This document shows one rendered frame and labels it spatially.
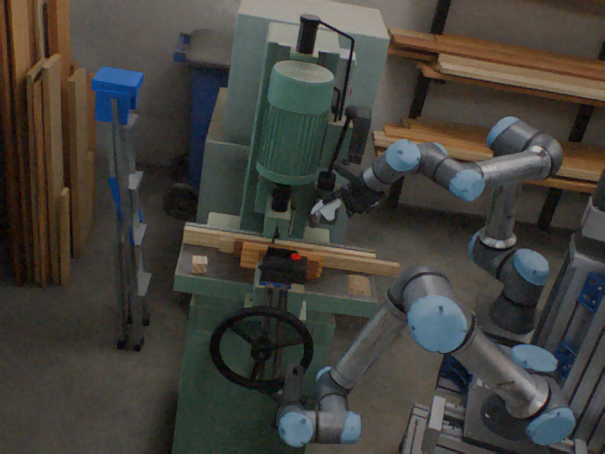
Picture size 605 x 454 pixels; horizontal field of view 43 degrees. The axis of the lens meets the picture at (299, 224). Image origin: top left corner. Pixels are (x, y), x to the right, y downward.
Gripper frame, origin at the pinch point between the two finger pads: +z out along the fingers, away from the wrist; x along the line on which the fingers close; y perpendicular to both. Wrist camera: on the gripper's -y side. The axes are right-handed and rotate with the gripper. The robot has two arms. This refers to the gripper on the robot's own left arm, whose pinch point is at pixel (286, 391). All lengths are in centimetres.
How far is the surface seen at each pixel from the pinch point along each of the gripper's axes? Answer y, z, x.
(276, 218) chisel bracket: -47, 13, -9
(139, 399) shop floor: 29, 94, -48
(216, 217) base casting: -46, 63, -27
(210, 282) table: -26.2, 12.4, -25.4
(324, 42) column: -102, 17, -2
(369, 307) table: -25.2, 12.8, 22.2
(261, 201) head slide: -52, 26, -14
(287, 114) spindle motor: -75, -6, -11
